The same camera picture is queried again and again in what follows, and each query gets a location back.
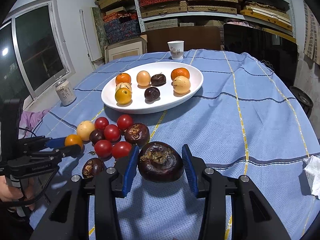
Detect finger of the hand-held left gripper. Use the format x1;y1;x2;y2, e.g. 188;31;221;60
17;136;68;153
25;144;82;165

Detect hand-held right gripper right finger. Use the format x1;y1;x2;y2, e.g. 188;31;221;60
181;144;285;240

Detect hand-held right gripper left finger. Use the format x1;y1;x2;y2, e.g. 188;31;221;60
30;144;140;240

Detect yellow orange tomato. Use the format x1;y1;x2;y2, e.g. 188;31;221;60
64;134;84;149
115;88;132;105

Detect red cherry tomato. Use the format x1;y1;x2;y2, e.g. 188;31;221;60
111;141;132;160
117;114;134;131
94;140;113;158
104;124;121;142
94;117;110;130

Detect pale beige round fruit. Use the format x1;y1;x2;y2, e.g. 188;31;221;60
173;76;191;95
115;82;132;93
136;70;151;87
76;120;96;141

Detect dark brown water chestnut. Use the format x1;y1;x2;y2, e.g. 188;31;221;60
124;123;150;146
137;141;185;183
82;158;106;179
150;74;167;86

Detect dark purple round fruit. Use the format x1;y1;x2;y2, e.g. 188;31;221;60
144;87;161;102
89;129;105;145

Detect white oval plate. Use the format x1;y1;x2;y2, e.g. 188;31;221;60
101;61;204;115

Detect orange mandarin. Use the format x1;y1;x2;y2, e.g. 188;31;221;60
115;73;132;85
171;68;190;81

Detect person's left hand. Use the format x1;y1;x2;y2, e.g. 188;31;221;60
0;174;36;212

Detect pink jacket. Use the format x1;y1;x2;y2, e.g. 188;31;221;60
20;109;52;135

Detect silver drink can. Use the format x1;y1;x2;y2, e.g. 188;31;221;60
55;78;77;107

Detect blue checked tablecloth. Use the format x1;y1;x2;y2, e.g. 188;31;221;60
25;49;320;240

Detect white framed window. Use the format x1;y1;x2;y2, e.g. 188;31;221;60
0;0;75;110

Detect beige framed panel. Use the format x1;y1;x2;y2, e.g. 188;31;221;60
104;35;148;64

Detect white leaning board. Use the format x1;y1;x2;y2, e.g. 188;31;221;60
79;8;105;63

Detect crumpled white tissue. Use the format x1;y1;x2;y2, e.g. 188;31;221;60
303;155;320;197

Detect green patterned board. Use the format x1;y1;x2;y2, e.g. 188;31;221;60
91;7;109;47

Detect white paper cup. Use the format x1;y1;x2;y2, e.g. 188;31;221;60
167;40;185;60

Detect blue patterned boxes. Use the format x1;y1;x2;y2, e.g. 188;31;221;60
103;12;142;45

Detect black round stool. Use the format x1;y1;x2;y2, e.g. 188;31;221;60
289;85;314;118

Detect brown wooden board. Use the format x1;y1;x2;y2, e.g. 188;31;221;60
141;26;222;53

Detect black flat panel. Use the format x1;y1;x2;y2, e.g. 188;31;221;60
222;22;299;88

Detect white metal shelf rack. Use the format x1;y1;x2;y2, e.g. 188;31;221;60
130;0;298;37

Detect stack of tan woven boxes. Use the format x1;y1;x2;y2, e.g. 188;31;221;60
135;0;297;38

